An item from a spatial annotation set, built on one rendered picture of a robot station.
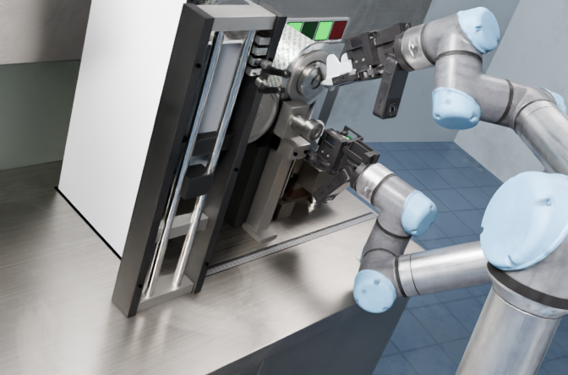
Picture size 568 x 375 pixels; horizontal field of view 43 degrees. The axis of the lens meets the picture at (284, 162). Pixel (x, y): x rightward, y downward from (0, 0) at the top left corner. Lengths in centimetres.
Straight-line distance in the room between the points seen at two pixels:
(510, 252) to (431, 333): 223
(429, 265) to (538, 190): 49
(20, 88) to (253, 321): 62
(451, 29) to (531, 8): 330
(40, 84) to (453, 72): 78
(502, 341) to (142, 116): 68
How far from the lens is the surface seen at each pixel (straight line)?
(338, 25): 199
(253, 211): 152
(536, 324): 89
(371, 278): 129
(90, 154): 140
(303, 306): 140
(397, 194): 138
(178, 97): 104
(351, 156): 144
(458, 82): 118
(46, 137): 157
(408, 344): 294
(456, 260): 128
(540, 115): 118
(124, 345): 122
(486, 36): 121
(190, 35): 101
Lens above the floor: 176
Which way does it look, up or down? 28 degrees down
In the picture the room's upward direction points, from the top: 19 degrees clockwise
